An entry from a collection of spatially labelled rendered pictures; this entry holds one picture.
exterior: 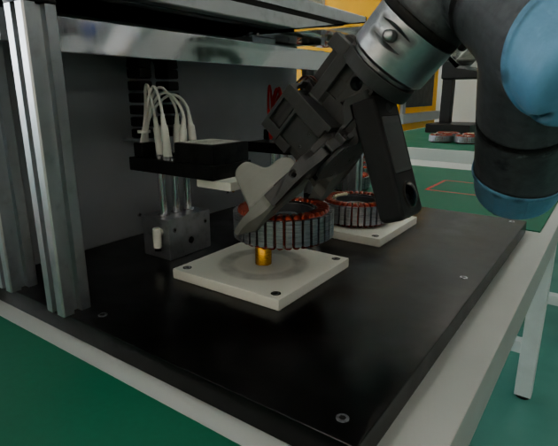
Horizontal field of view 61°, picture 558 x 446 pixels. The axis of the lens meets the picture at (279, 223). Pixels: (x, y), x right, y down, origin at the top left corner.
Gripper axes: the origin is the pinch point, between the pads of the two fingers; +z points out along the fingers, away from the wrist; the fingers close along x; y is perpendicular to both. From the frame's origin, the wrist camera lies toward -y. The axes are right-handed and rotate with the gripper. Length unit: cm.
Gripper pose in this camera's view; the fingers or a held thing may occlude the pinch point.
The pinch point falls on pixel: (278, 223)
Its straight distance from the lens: 53.2
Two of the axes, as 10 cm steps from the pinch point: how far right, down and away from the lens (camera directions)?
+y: -6.2, -7.5, 2.4
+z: -5.4, 6.2, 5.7
